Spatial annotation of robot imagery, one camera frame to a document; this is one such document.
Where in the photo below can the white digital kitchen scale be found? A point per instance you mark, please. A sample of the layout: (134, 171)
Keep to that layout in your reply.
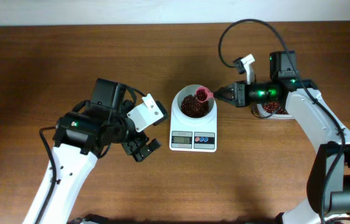
(193, 134)

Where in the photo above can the clear plastic container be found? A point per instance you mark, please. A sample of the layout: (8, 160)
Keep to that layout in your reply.
(273, 110)

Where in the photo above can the white round bowl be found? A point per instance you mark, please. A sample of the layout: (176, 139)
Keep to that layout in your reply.
(190, 90)

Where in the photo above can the pink measuring scoop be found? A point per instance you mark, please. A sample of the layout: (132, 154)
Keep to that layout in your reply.
(204, 93)

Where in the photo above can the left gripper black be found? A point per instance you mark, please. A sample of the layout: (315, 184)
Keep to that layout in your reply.
(130, 148)

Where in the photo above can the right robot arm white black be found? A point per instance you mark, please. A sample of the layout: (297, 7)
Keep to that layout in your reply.
(328, 186)

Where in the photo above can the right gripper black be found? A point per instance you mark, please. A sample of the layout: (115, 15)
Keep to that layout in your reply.
(238, 99)

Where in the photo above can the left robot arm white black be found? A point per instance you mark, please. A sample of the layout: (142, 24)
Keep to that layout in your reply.
(66, 172)

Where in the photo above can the red beans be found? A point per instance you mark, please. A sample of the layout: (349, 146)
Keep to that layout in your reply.
(191, 107)

